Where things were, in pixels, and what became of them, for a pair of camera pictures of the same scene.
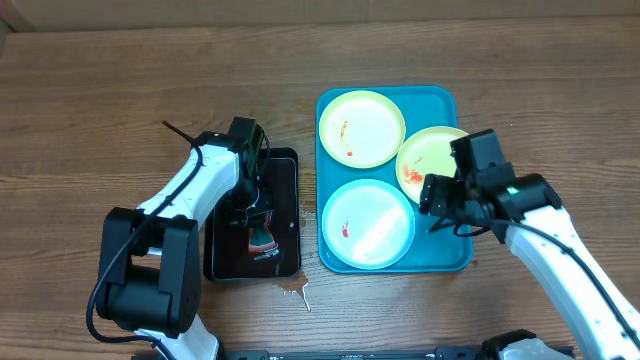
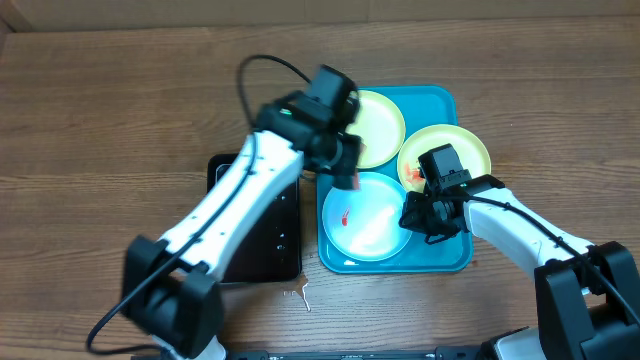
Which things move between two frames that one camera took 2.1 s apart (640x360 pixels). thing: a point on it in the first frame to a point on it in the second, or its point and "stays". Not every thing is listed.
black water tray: x=268 y=245 stays
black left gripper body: x=247 y=203 to x=332 y=159
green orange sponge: x=261 y=243 to x=349 y=177
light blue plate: x=368 y=224 stays
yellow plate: x=425 y=152 stays
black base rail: x=438 y=353 stays
